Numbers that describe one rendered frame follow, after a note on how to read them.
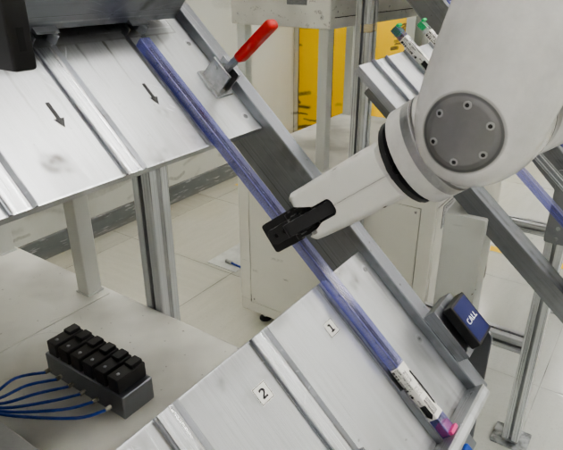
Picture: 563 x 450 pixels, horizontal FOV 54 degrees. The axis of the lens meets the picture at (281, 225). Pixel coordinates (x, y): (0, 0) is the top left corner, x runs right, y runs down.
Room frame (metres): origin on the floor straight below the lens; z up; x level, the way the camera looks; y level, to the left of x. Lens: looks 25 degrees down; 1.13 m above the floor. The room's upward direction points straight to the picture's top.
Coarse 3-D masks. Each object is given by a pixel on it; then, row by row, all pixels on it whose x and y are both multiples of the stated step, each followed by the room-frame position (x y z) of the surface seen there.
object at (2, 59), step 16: (0, 0) 0.30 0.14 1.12; (16, 0) 0.31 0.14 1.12; (0, 16) 0.30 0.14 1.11; (16, 16) 0.30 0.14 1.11; (0, 32) 0.30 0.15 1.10; (16, 32) 0.30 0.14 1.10; (0, 48) 0.30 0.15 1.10; (16, 48) 0.30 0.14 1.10; (32, 48) 0.31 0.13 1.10; (0, 64) 0.31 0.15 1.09; (16, 64) 0.30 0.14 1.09; (32, 64) 0.31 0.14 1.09
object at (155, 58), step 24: (144, 48) 0.60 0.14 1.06; (168, 72) 0.59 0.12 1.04; (192, 96) 0.58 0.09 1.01; (216, 144) 0.55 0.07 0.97; (240, 168) 0.53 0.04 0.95; (264, 192) 0.52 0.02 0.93; (312, 264) 0.48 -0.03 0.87; (336, 288) 0.47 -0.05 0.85; (360, 312) 0.46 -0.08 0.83; (384, 360) 0.43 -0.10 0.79
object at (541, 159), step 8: (416, 24) 0.91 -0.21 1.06; (424, 24) 0.91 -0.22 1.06; (424, 32) 0.91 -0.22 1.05; (536, 160) 0.80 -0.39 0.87; (544, 160) 0.80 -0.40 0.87; (544, 168) 0.80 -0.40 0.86; (552, 168) 0.79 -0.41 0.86; (552, 176) 0.79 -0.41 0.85; (560, 176) 0.79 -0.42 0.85; (560, 184) 0.78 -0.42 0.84
